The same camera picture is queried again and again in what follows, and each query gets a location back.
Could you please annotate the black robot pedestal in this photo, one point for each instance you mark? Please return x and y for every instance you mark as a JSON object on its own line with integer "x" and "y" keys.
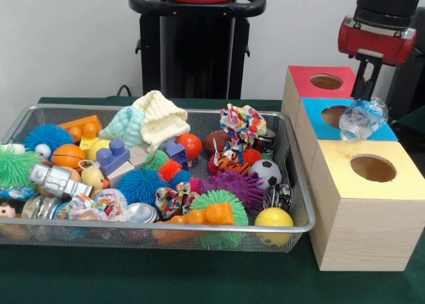
{"x": 199, "y": 51}

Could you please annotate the silver toy robot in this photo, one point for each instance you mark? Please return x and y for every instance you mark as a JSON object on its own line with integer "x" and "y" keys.
{"x": 56, "y": 181}

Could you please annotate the colourful patterned cloth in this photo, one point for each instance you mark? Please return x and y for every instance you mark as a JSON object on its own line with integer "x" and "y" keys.
{"x": 244, "y": 123}

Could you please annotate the green spiky ball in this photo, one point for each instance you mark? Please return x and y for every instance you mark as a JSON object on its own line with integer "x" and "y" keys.
{"x": 216, "y": 197}

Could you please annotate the cream knitted cloth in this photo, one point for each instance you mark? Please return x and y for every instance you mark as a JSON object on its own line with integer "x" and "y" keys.
{"x": 159, "y": 118}

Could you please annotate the small soccer ball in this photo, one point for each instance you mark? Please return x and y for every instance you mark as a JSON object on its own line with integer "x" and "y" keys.
{"x": 265, "y": 173}

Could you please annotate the yellow ball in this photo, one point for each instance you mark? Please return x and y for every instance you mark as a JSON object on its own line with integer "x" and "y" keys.
{"x": 274, "y": 217}

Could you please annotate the wooden box with three holes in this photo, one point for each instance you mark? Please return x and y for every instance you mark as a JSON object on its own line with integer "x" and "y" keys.
{"x": 365, "y": 234}

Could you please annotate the purple spiky ball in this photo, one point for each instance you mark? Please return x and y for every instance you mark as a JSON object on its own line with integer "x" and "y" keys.
{"x": 235, "y": 184}

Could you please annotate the black flat panel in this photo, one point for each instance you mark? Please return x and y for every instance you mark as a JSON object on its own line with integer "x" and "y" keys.
{"x": 406, "y": 85}

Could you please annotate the dark green tablecloth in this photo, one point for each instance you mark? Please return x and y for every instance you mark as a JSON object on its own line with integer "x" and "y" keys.
{"x": 166, "y": 277}
{"x": 413, "y": 121}

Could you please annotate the blue spiky ball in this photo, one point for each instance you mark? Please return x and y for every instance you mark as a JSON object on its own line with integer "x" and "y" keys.
{"x": 141, "y": 184}

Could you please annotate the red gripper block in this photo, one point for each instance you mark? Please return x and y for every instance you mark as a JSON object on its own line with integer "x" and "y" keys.
{"x": 375, "y": 45}

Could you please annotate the small basketball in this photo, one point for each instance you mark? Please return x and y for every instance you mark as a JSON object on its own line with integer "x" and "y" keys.
{"x": 68, "y": 154}

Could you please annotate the clear mesh bin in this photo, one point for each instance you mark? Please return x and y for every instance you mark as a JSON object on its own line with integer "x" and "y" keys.
{"x": 300, "y": 197}

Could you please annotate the orange toy block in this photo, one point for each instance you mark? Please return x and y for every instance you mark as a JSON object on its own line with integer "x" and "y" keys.
{"x": 212, "y": 214}

